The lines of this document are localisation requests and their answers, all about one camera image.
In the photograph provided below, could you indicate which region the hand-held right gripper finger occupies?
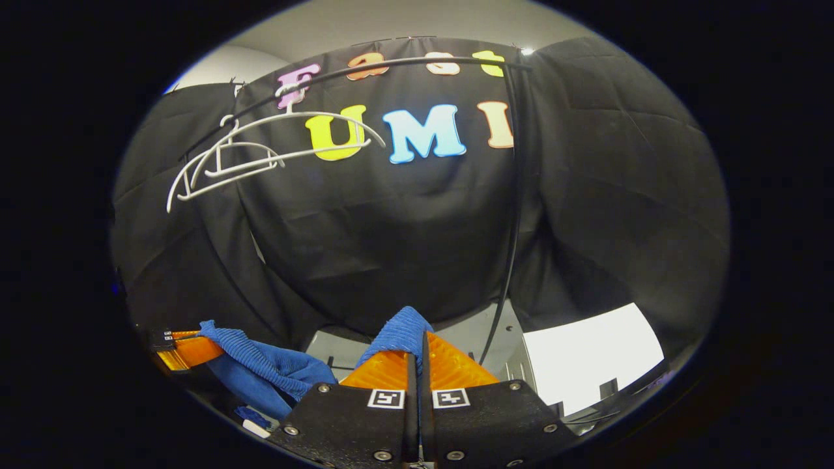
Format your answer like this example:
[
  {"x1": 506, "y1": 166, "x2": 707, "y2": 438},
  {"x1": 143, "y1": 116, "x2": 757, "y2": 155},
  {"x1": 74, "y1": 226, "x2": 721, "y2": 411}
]
[
  {"x1": 267, "y1": 350, "x2": 418, "y2": 469},
  {"x1": 420, "y1": 331, "x2": 579, "y2": 469}
]

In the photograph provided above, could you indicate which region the black metal clothes rack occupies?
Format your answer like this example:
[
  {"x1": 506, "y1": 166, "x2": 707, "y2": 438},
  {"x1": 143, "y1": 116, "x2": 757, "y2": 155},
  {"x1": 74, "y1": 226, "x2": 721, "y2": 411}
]
[{"x1": 179, "y1": 55, "x2": 532, "y2": 365}]

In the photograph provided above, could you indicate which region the white box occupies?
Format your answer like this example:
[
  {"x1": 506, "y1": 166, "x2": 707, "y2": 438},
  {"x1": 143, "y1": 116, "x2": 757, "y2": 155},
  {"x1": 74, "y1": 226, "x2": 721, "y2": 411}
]
[{"x1": 505, "y1": 302, "x2": 665, "y2": 418}]

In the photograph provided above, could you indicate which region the black backdrop cloth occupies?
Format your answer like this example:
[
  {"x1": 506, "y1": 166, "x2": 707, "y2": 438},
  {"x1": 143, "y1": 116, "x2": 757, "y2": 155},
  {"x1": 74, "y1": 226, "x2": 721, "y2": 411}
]
[{"x1": 111, "y1": 36, "x2": 730, "y2": 365}]

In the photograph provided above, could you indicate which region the white plastic hanger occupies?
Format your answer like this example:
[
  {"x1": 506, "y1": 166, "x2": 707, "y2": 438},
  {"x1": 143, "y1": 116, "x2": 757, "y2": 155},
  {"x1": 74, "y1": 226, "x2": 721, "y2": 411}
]
[
  {"x1": 186, "y1": 115, "x2": 286, "y2": 196},
  {"x1": 166, "y1": 81, "x2": 387, "y2": 214}
]

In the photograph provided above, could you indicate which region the blue corduroy jacket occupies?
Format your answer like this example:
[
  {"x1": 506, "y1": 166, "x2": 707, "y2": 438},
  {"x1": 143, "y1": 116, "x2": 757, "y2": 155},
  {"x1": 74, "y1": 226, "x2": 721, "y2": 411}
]
[{"x1": 197, "y1": 306, "x2": 434, "y2": 438}]

